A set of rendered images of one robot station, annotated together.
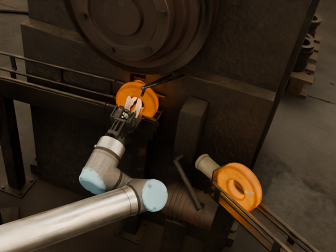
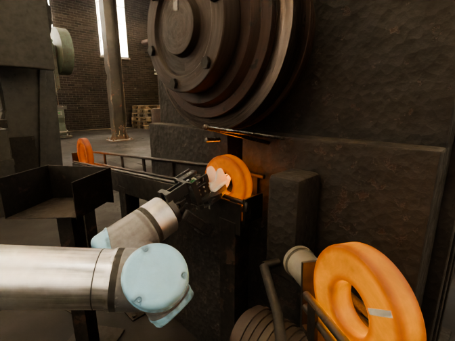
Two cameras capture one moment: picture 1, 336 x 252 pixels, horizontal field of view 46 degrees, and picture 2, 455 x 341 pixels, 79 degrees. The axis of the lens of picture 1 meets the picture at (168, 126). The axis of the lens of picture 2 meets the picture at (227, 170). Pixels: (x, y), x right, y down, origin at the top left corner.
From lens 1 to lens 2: 87 cm
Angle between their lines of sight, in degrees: 38
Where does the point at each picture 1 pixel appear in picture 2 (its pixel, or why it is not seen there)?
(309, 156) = not seen: outside the picture
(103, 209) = (30, 265)
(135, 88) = (221, 158)
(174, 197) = (250, 330)
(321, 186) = not seen: outside the picture
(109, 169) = (131, 236)
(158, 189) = (163, 262)
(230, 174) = (333, 266)
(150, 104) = (238, 179)
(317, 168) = not seen: outside the picture
